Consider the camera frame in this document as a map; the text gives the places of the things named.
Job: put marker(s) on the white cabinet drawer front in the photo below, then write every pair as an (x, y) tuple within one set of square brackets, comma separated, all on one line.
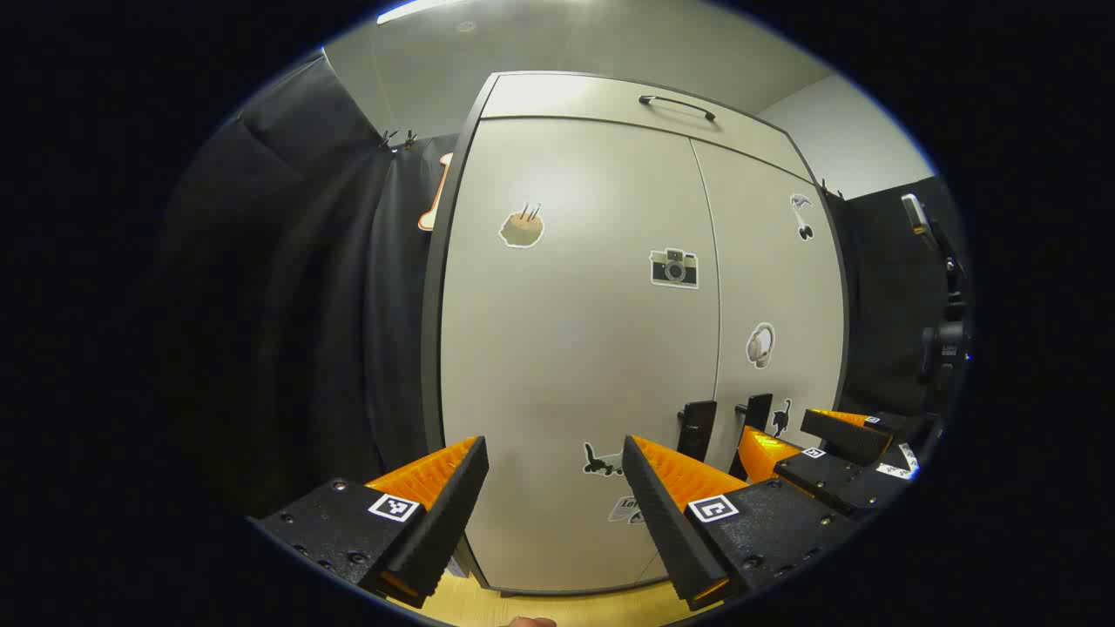
[(566, 96)]

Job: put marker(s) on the black backdrop cloth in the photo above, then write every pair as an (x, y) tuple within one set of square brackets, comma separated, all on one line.
[(880, 287), (305, 305)]

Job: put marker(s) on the white double-door shoe cabinet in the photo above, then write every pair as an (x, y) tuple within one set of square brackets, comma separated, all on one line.
[(431, 348)]

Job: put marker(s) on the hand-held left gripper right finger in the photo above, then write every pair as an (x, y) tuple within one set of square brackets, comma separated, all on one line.
[(658, 522)]

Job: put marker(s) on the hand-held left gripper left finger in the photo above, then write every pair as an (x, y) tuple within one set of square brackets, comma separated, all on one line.
[(449, 514)]

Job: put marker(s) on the ceiling light strip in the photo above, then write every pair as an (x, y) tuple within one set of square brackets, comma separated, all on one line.
[(418, 9)]

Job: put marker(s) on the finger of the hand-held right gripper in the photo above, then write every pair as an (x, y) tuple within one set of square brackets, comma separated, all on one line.
[(827, 479), (845, 434)]

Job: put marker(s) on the cabinet door with headphone sticker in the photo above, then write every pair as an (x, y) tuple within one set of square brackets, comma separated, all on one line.
[(775, 279)]

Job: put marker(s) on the cabinet door with camera sticker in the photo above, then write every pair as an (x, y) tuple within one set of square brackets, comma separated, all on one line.
[(566, 348)]

